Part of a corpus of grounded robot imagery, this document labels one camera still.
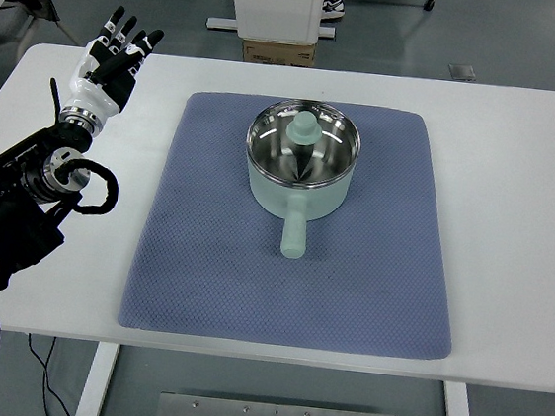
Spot steel lid with green knob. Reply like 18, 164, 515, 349
246, 99, 361, 189

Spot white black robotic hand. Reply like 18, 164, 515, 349
58, 7, 165, 136

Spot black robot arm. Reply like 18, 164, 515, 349
0, 123, 93, 291

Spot blue textured mat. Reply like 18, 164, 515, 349
118, 92, 452, 360

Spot white cabinet pedestal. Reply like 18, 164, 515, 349
206, 0, 336, 45

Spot green pot with handle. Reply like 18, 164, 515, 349
234, 93, 366, 266

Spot grey floor socket plate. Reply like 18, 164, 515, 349
448, 63, 477, 82

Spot black floor cable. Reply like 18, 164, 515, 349
19, 333, 85, 416

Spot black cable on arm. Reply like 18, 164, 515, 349
55, 155, 123, 219

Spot cardboard box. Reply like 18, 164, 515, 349
242, 40, 316, 68

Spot black white sneaker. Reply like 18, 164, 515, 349
321, 0, 345, 22

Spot left white table leg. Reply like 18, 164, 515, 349
75, 342, 121, 416

